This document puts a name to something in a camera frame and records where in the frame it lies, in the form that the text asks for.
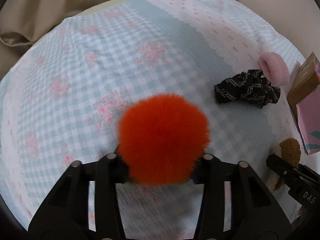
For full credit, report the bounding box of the brown plush toy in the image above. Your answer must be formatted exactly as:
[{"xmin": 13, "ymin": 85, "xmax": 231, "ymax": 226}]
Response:
[{"xmin": 265, "ymin": 138, "xmax": 301, "ymax": 192}]

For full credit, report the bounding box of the orange fur pompom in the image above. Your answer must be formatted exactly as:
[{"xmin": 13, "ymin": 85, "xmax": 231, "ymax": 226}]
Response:
[{"xmin": 118, "ymin": 94, "xmax": 210, "ymax": 185}]

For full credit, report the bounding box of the cardboard box with pink flaps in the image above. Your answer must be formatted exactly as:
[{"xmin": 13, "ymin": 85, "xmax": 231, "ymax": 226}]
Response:
[{"xmin": 287, "ymin": 53, "xmax": 320, "ymax": 155}]

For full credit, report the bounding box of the black patterned scrunchie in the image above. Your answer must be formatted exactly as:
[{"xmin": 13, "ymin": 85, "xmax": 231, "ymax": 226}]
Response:
[{"xmin": 214, "ymin": 69, "xmax": 281, "ymax": 108}]

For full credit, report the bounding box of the pink fluffy scrunchie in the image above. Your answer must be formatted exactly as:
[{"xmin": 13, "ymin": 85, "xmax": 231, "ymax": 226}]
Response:
[{"xmin": 258, "ymin": 53, "xmax": 290, "ymax": 87}]

